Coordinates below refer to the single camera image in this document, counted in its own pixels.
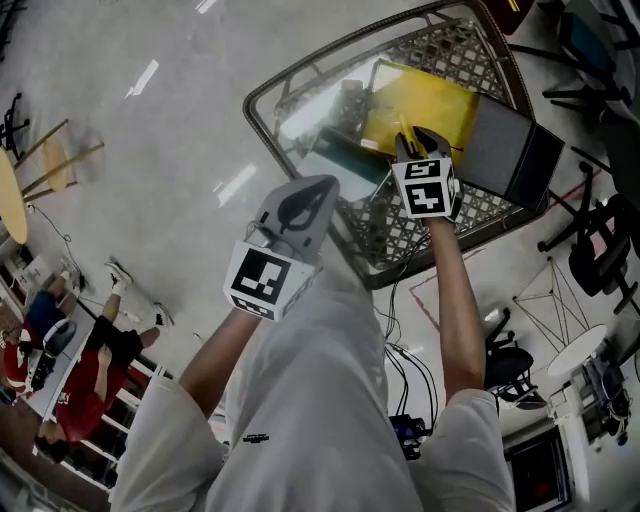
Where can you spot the white round table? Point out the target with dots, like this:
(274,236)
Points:
(575,350)

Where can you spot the person's left forearm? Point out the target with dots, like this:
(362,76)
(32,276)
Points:
(225,350)

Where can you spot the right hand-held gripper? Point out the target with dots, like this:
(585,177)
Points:
(425,192)

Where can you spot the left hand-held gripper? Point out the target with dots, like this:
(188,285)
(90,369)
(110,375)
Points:
(257,277)

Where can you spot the teal cushion black chair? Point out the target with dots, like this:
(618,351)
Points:
(590,45)

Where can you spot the black office chair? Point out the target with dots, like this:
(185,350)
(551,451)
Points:
(595,260)
(12,125)
(510,365)

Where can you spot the white tablet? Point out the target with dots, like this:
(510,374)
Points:
(340,167)

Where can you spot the round wooden table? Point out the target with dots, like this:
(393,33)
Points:
(10,200)

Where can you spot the white low bookshelf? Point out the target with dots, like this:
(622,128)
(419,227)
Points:
(125,400)

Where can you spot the person's white shirt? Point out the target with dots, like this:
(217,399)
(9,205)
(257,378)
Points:
(310,410)

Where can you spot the yellow strip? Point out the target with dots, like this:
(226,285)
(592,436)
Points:
(513,4)

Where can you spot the dark grey fabric box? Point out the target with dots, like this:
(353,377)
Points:
(505,145)

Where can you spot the person's right forearm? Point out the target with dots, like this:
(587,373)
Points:
(457,310)

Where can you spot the wicker glass-top coffee table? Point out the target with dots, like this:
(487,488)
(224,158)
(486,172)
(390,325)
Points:
(390,235)

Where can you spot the wooden stool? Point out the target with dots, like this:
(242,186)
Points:
(55,160)

